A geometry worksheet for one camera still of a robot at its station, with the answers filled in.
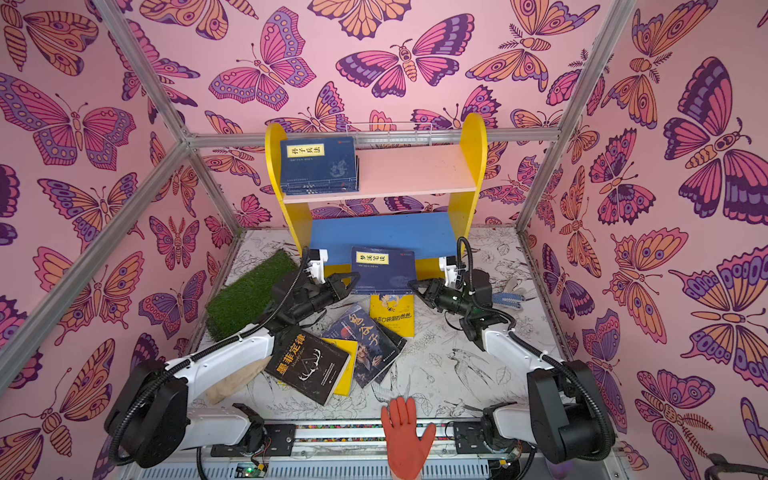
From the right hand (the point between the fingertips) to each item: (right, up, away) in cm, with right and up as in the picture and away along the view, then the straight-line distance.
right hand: (410, 283), depth 79 cm
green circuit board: (-39, -45, -7) cm, 60 cm away
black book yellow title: (-29, -23, +4) cm, 37 cm away
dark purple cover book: (-10, -21, +5) cm, 24 cm away
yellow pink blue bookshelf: (+5, +30, +34) cm, 46 cm away
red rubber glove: (-1, -40, -8) cm, 41 cm away
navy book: (-7, +3, +2) cm, 8 cm away
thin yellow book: (-16, -19, +6) cm, 26 cm away
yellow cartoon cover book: (-3, -11, +17) cm, 21 cm away
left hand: (-12, +3, -3) cm, 13 cm away
